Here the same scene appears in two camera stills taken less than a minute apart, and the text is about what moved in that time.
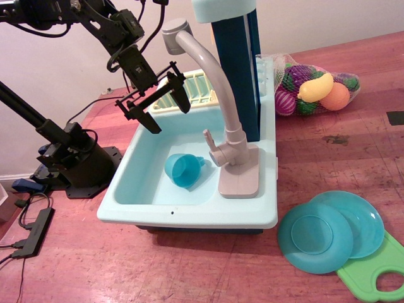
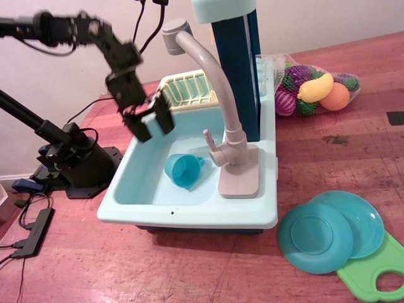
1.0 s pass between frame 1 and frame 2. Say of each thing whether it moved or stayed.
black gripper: moved
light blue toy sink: stayed
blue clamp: stayed
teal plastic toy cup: stayed
